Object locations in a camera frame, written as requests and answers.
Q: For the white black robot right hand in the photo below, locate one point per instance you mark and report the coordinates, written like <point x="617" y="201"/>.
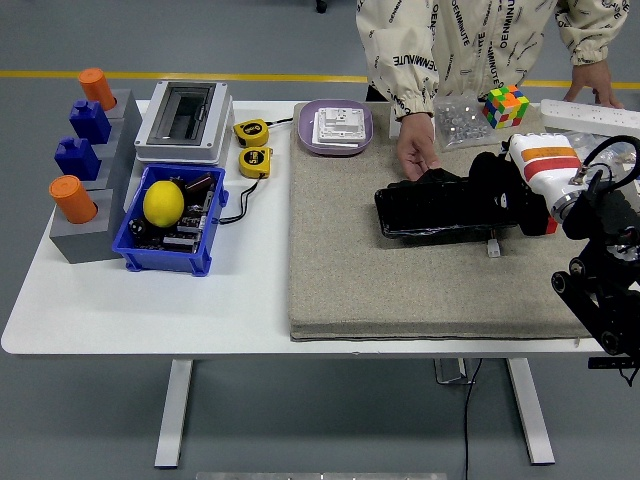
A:
<point x="545" y="165"/>

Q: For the person's right hand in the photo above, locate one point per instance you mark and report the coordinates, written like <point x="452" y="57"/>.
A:
<point x="417" y="142"/>

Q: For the person's left hand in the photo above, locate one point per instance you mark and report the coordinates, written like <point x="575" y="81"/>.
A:
<point x="592" y="80"/>

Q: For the glossy black panel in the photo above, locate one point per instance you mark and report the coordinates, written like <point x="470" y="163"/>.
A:
<point x="425" y="210"/>

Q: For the person's left forearm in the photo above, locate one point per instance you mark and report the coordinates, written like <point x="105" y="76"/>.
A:
<point x="590" y="35"/>

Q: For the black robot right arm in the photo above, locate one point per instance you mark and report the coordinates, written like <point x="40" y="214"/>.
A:
<point x="600" y="210"/>

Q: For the person's right forearm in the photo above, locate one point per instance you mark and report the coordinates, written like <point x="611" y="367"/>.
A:
<point x="405" y="85"/>

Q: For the black table control panel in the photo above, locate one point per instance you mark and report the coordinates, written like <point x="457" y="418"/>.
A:
<point x="612" y="363"/>

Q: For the white power strip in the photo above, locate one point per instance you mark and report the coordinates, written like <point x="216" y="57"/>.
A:
<point x="590" y="117"/>

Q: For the clear plastic bag of parts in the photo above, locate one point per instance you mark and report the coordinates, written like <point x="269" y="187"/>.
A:
<point x="580" y="140"/>

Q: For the clear bag of metal parts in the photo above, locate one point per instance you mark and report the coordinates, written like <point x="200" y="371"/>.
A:
<point x="460" y="127"/>

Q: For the colourful puzzle cube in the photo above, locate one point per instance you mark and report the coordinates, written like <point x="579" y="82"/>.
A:
<point x="505" y="107"/>

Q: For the small white connector plug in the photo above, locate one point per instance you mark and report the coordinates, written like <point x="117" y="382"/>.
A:
<point x="494" y="249"/>

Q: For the purple tray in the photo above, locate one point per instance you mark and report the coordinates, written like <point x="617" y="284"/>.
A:
<point x="306" y="137"/>

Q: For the person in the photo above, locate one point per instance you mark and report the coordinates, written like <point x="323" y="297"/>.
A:
<point x="465" y="40"/>

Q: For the grey-brown mat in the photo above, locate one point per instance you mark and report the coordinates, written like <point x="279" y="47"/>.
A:
<point x="400" y="280"/>

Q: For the yellow tape measure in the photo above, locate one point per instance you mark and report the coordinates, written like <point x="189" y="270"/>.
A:
<point x="255" y="162"/>
<point x="250" y="132"/>

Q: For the black chair wheel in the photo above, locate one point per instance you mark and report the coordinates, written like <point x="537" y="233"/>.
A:
<point x="321" y="5"/>

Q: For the dark brown capacitor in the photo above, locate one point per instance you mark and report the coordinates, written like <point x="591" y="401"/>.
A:
<point x="199" y="182"/>

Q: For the dark circuit boards in bin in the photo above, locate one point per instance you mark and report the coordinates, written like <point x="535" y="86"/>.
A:
<point x="190" y="222"/>

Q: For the white table leg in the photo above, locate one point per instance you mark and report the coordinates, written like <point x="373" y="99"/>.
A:
<point x="532" y="415"/>
<point x="172" y="415"/>

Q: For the yellow lemon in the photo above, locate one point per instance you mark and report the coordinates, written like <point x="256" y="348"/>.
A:
<point x="162" y="202"/>

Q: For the grey electrical box clear window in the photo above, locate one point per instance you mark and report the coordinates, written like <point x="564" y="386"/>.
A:
<point x="150" y="145"/>

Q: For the blue plastic bin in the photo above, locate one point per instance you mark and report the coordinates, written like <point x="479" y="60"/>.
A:
<point x="160" y="257"/>

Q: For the orange cylinder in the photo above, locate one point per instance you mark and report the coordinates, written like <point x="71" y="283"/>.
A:
<point x="97" y="87"/>
<point x="72" y="200"/>

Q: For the blue notched block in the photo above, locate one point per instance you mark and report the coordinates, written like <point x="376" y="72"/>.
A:
<point x="90" y="122"/>
<point x="77" y="160"/>

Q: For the grey stepped block holder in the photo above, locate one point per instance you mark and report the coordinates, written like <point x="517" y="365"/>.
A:
<point x="85" y="245"/>

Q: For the white wall socket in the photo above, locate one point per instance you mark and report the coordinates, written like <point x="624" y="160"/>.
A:
<point x="340" y="125"/>

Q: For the metal bracket under table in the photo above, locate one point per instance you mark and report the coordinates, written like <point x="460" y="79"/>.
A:
<point x="450" y="372"/>

